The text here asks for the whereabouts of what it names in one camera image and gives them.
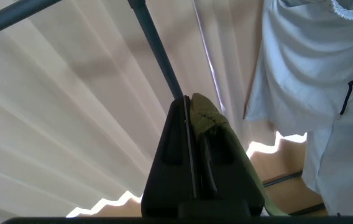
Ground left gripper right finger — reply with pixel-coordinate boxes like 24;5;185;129
196;126;266;217

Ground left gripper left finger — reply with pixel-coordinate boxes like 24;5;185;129
141;95;198;218

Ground green garment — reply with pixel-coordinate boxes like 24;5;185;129
190;92;289;217

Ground pale grey shorts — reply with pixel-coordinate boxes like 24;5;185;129
244;0;353;216

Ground black clothes rack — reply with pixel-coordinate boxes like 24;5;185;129
0;0;327;217

